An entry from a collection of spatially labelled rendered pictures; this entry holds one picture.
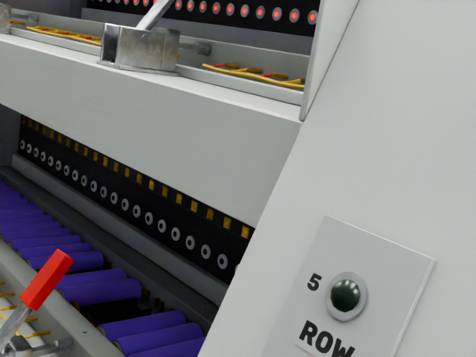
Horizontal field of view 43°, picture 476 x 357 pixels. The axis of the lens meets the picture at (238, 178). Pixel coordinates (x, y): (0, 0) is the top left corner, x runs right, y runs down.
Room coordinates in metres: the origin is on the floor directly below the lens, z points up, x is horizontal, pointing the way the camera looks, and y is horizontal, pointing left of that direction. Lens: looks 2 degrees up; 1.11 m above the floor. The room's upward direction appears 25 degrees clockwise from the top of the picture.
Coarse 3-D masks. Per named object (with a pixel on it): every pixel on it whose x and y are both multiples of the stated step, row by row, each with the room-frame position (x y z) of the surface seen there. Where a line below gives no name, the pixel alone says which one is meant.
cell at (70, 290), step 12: (60, 288) 0.44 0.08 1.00; (72, 288) 0.45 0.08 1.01; (84, 288) 0.45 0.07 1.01; (96, 288) 0.46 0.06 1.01; (108, 288) 0.46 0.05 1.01; (120, 288) 0.47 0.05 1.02; (132, 288) 0.47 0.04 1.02; (72, 300) 0.44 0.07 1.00; (84, 300) 0.45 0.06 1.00; (96, 300) 0.45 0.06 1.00; (108, 300) 0.46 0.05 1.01
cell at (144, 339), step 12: (192, 324) 0.42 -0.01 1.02; (132, 336) 0.39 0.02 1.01; (144, 336) 0.39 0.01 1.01; (156, 336) 0.40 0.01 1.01; (168, 336) 0.40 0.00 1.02; (180, 336) 0.41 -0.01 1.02; (192, 336) 0.41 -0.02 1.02; (120, 348) 0.38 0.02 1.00; (132, 348) 0.38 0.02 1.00; (144, 348) 0.39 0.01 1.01
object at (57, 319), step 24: (0, 240) 0.50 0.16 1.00; (0, 264) 0.46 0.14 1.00; (24, 264) 0.46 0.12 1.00; (0, 288) 0.46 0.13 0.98; (24, 288) 0.43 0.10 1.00; (0, 312) 0.42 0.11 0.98; (48, 312) 0.40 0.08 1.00; (72, 312) 0.40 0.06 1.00; (24, 336) 0.39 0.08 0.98; (48, 336) 0.40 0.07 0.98; (72, 336) 0.37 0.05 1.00; (96, 336) 0.38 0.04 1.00
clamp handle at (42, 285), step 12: (60, 252) 0.35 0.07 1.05; (48, 264) 0.35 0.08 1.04; (60, 264) 0.35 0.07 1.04; (36, 276) 0.35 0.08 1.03; (48, 276) 0.34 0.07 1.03; (60, 276) 0.35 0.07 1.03; (36, 288) 0.34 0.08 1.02; (48, 288) 0.35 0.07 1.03; (24, 300) 0.34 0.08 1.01; (36, 300) 0.34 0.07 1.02; (24, 312) 0.34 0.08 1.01; (12, 324) 0.34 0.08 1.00; (0, 336) 0.34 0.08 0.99; (12, 336) 0.34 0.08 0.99; (0, 348) 0.34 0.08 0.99
